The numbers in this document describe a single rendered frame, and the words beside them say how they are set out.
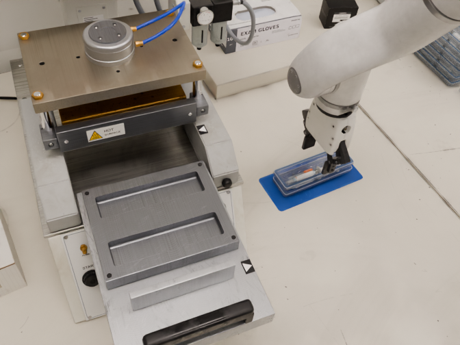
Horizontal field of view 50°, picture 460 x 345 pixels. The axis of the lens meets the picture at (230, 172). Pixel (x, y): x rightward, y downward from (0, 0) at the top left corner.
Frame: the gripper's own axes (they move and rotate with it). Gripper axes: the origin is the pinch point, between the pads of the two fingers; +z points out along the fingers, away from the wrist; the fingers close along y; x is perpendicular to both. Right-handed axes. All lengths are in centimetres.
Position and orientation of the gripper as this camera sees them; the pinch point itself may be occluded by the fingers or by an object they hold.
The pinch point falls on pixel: (318, 155)
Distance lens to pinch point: 109.0
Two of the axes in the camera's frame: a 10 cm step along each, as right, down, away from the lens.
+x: -8.9, 3.2, -3.4
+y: -4.6, -7.1, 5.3
